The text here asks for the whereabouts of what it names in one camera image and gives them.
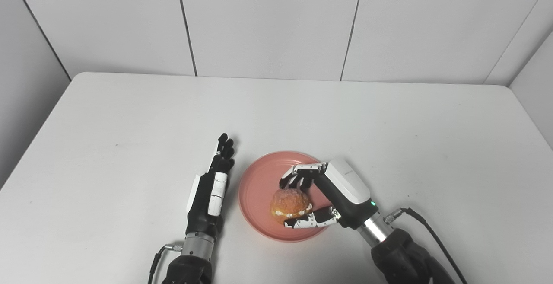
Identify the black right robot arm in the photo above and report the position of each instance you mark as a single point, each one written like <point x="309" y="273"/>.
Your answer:
<point x="402" y="253"/>

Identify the cream puff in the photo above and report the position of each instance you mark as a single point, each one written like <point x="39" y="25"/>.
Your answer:
<point x="290" y="204"/>

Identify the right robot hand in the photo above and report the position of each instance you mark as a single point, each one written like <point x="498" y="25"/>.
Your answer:
<point x="345" y="191"/>

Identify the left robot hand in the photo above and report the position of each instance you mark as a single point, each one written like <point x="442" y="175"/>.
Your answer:
<point x="209" y="197"/>

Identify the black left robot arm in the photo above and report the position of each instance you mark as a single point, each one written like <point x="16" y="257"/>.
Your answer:
<point x="190" y="260"/>

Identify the pink round plate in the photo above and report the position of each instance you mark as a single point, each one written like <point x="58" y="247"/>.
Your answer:
<point x="263" y="197"/>

